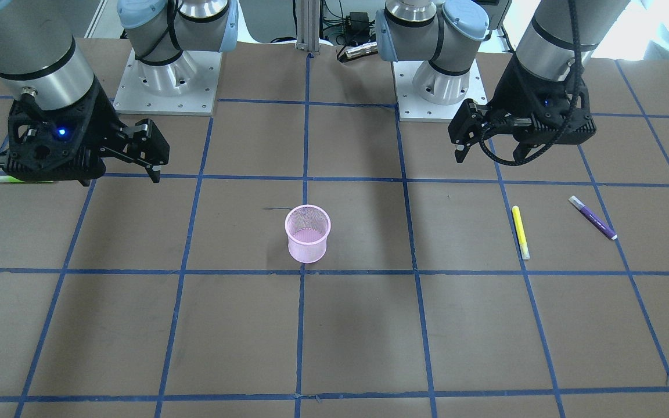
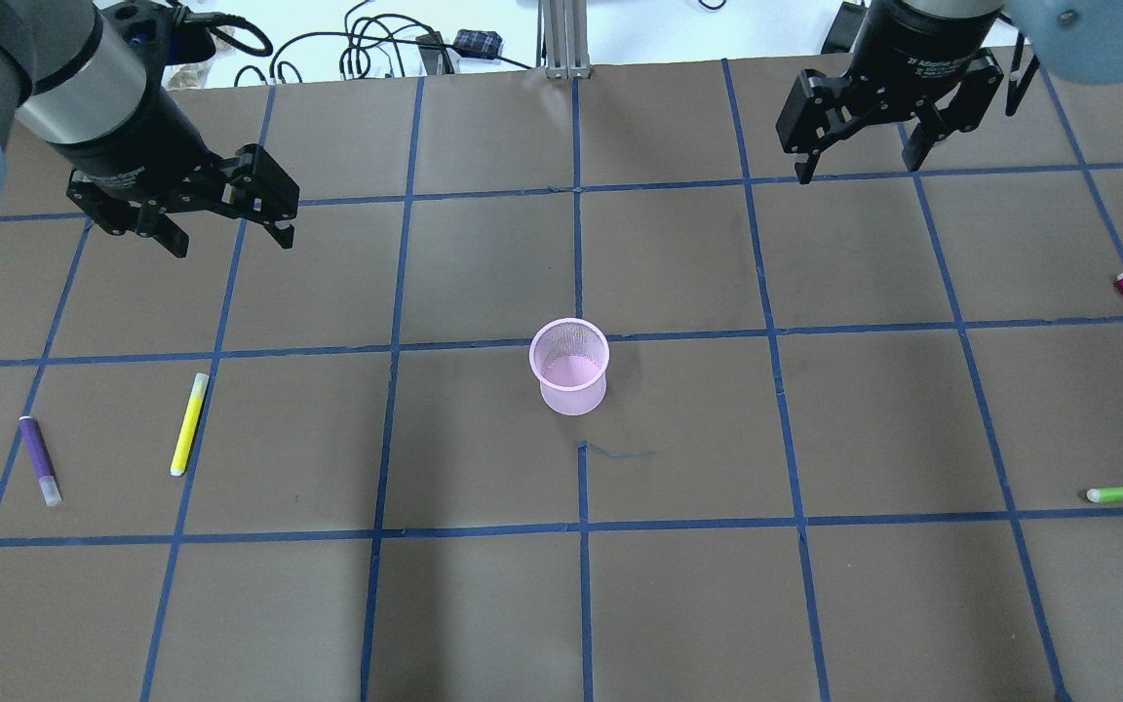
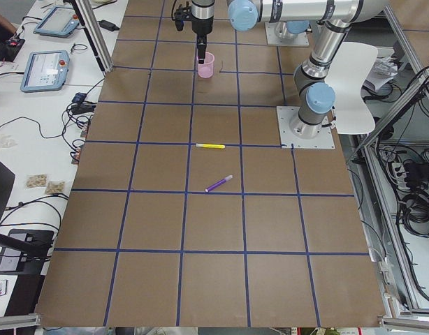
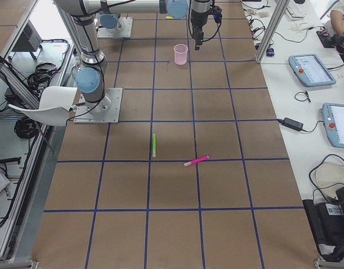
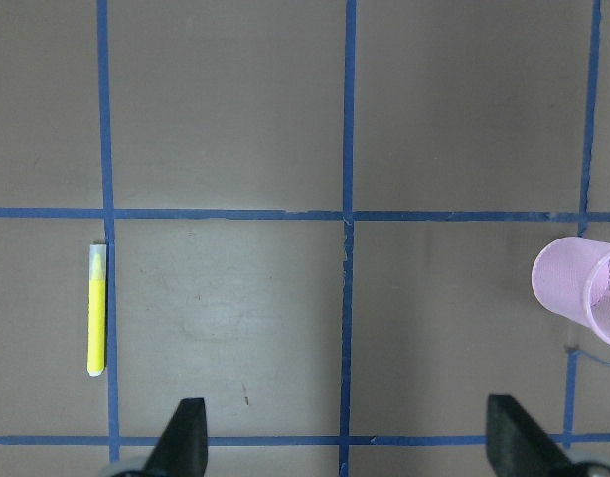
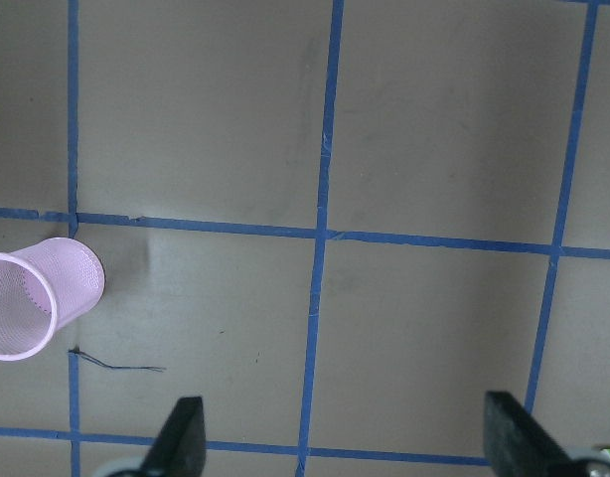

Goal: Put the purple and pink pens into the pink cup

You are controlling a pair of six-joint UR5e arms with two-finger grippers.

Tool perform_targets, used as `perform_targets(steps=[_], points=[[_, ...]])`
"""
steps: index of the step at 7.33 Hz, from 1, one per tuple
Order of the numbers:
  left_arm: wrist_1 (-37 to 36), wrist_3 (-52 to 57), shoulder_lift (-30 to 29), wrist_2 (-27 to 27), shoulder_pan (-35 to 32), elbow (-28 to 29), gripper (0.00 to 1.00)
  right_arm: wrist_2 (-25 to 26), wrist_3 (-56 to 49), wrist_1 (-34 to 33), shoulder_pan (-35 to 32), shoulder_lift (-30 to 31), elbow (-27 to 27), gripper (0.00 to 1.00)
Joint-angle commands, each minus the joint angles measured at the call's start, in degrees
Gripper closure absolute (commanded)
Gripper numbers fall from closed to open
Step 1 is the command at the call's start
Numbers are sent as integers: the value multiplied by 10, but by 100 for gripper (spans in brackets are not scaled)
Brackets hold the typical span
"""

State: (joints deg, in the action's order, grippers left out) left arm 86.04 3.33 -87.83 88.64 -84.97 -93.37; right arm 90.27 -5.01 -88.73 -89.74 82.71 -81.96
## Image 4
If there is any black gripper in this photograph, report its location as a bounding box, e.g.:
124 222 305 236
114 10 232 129
190 0 211 50

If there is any pink pen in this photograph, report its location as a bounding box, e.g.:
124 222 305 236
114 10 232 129
183 155 209 167

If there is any pink plastic cup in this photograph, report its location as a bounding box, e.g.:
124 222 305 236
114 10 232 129
173 44 188 65

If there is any green pen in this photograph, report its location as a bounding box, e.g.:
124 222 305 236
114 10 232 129
152 133 157 157

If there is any upper blue teach pendant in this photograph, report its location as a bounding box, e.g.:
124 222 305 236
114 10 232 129
289 54 336 87

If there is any blue teach pendant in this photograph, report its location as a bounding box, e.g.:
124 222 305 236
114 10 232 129
289 54 336 87
322 103 344 148

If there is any black power adapter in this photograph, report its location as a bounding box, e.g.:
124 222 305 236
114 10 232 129
282 117 303 132

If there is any white plastic chair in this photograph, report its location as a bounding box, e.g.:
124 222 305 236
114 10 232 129
8 86 77 127

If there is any lower blue teach pendant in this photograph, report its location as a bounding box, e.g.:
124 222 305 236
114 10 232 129
322 103 344 148

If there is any black device box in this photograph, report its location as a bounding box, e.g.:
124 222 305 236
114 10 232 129
303 187 344 262

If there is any aluminium frame post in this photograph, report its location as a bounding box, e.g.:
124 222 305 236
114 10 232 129
255 0 289 63

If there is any black coiled cable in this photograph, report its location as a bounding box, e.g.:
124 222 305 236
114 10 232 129
294 90 312 103

